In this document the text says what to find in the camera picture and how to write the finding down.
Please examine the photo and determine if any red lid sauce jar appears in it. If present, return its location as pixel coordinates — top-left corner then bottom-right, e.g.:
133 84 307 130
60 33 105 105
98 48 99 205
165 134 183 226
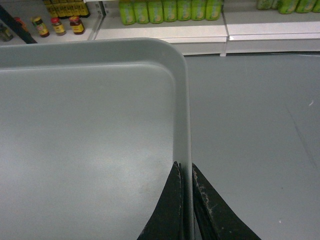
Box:
68 15 85 35

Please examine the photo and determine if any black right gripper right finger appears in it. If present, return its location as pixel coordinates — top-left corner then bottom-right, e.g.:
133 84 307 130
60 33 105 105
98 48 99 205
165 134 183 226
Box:
192 163 260 240

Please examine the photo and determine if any grey rectangular serving tray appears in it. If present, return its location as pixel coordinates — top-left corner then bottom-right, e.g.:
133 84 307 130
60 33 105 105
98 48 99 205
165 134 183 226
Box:
0 38 195 240

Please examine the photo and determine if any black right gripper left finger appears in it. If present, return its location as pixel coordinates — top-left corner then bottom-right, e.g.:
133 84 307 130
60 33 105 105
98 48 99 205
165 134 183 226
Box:
138 161 184 240

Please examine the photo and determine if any white middle shelf board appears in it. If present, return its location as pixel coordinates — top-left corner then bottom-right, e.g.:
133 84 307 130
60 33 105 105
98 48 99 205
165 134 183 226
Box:
93 0 320 57

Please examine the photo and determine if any green lid sauce jar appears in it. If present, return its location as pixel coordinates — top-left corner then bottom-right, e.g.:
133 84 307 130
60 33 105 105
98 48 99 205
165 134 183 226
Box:
31 16 50 38

